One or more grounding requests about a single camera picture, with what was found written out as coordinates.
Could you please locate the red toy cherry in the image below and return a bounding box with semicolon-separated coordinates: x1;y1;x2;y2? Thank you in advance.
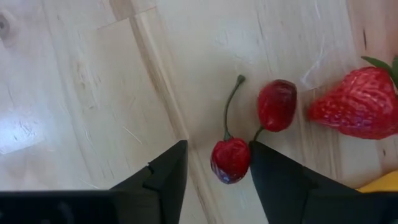
210;74;252;185
252;78;298;142

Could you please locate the yellow elongated toy produce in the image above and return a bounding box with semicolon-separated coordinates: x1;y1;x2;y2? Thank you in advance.
356;170;398;194

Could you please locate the red toy strawberry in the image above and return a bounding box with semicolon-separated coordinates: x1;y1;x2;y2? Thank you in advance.
307;55;398;141

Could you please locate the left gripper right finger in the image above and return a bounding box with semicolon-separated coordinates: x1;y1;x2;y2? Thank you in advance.
249;141;318;224

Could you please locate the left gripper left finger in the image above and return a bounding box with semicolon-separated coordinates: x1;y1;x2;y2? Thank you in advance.
110;139;189;224

